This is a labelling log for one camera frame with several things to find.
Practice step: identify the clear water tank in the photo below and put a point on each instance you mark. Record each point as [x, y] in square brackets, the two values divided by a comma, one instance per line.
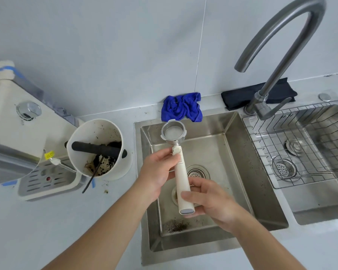
[45, 95]

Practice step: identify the round steel hole cover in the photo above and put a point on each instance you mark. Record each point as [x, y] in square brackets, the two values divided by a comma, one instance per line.
[324, 97]

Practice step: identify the black knock bar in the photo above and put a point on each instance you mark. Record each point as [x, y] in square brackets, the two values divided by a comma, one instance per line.
[95, 147]

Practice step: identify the white knock box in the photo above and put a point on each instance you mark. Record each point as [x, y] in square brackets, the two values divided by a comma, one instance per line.
[112, 132]

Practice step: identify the black folded cloth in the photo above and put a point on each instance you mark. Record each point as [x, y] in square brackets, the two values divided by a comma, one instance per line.
[236, 96]

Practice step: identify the person's left forearm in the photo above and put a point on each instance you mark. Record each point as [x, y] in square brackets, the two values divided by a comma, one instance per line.
[107, 233]

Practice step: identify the person's right hand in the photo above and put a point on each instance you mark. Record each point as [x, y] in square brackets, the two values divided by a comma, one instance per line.
[217, 205]

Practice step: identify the steam wand with yellow tag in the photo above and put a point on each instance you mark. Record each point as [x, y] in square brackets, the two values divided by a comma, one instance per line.
[60, 163]

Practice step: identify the person's left thumb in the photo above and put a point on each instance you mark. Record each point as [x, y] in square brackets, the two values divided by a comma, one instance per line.
[162, 155]

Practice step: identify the person's right thumb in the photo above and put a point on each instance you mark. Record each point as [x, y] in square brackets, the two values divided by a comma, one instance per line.
[193, 197]

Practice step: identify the perforated steel strainer basket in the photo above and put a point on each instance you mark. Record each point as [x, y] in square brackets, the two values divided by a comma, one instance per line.
[283, 168]

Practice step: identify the person's right forearm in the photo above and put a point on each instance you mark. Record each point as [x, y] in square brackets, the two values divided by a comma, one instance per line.
[264, 247]

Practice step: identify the steel gooseneck faucet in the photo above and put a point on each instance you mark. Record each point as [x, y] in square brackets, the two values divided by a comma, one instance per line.
[281, 59]

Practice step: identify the thin black brush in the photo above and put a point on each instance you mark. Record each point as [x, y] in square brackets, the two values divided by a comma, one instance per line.
[90, 177]

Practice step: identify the cream espresso machine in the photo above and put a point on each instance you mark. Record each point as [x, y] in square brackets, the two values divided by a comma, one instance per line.
[14, 132]

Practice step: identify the round sink drain strainer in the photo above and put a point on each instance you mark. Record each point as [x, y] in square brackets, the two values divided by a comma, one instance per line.
[197, 172]

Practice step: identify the steel drain plug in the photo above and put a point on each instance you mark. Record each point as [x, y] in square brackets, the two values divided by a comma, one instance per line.
[293, 147]

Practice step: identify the blue microfiber cloth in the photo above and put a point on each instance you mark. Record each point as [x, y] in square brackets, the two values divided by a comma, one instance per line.
[181, 106]

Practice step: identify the person's left hand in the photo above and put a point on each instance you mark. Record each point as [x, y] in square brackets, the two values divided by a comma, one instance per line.
[153, 174]

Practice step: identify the spilled coffee grounds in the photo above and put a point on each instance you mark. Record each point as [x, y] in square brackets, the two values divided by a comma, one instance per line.
[177, 226]

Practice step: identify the stainless steel double sink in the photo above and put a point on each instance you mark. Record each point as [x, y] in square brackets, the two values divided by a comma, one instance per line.
[242, 177]

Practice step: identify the grey slotted drip tray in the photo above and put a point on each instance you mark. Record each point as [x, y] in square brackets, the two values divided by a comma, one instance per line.
[48, 179]

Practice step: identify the blue tape strip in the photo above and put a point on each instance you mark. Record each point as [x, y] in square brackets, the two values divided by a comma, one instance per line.
[10, 183]
[5, 69]

